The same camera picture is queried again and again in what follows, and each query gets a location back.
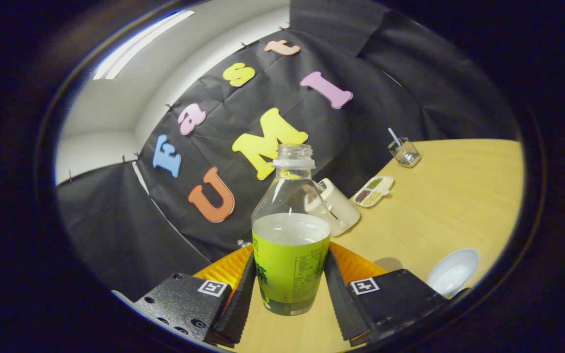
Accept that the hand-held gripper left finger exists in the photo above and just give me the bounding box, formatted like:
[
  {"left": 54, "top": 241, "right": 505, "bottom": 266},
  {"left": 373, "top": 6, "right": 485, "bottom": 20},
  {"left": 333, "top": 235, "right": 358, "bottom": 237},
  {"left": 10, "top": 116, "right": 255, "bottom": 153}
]
[{"left": 133, "top": 244, "right": 257, "bottom": 349}]

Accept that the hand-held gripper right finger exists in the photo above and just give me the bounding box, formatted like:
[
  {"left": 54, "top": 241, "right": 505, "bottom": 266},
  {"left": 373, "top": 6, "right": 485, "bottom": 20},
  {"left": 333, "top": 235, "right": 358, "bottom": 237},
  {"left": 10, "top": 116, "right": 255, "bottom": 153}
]
[{"left": 323, "top": 242, "right": 450, "bottom": 344}]

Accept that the cream toaster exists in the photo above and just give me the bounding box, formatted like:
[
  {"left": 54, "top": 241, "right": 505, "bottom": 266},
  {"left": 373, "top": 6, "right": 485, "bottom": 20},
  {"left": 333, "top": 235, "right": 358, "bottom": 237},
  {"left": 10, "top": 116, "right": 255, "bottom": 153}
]
[{"left": 312, "top": 177, "right": 361, "bottom": 237}]

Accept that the wooden table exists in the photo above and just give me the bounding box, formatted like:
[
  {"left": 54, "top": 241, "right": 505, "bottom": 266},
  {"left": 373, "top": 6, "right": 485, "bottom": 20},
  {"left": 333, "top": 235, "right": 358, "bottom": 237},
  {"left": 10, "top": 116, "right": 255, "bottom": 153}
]
[{"left": 219, "top": 139, "right": 526, "bottom": 353}]

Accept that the clear glass tumbler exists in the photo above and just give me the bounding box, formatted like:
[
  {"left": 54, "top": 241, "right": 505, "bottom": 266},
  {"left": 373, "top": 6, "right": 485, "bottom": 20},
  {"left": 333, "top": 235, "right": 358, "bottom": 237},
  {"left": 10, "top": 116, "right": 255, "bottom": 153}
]
[{"left": 388, "top": 138, "right": 422, "bottom": 169}]

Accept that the clear juice bottle green label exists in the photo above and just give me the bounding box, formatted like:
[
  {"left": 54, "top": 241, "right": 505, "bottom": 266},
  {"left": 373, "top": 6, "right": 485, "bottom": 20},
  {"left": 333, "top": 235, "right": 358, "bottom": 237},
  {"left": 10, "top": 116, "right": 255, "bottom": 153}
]
[{"left": 252, "top": 144, "right": 332, "bottom": 316}]

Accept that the pale grey cup with handle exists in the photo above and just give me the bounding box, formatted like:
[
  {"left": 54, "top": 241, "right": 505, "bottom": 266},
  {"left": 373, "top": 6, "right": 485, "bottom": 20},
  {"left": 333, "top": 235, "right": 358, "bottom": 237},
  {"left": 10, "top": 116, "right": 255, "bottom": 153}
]
[{"left": 426, "top": 248, "right": 480, "bottom": 299}]

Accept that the white divided dish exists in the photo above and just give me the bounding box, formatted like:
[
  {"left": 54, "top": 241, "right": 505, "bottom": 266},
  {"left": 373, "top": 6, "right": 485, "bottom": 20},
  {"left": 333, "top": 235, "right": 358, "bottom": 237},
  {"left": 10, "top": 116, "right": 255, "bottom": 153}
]
[{"left": 352, "top": 176, "right": 395, "bottom": 208}]

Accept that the long ceiling light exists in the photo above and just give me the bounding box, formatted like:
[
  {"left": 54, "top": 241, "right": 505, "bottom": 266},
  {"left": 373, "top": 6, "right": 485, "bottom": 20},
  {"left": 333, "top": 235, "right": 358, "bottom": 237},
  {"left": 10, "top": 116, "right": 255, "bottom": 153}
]
[{"left": 92, "top": 10, "right": 196, "bottom": 80}]

